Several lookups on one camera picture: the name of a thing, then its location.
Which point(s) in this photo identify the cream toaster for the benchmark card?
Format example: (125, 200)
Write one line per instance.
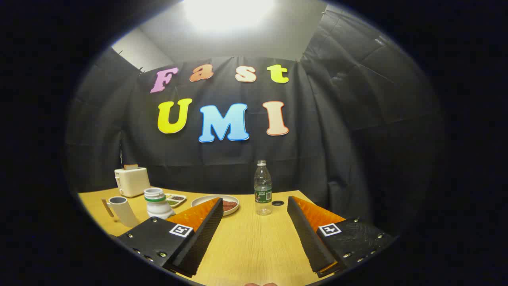
(133, 182)

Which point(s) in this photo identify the reddish brown food strips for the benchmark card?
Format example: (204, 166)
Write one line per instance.
(229, 205)

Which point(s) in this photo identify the white divided bean dish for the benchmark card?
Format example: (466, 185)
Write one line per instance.
(177, 199)

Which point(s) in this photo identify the toast slice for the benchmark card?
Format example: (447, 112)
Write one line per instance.
(131, 167)

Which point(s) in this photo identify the white round plate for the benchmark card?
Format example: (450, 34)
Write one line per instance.
(235, 200)

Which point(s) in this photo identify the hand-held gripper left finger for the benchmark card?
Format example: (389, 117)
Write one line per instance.
(198, 246)

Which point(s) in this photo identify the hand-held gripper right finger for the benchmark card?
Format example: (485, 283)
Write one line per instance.
(313, 246)

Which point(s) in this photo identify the clear plastic water bottle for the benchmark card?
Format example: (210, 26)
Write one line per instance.
(262, 190)

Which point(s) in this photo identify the black backdrop cloth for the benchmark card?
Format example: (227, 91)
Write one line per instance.
(337, 139)

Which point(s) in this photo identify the wooden table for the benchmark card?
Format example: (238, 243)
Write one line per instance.
(254, 246)

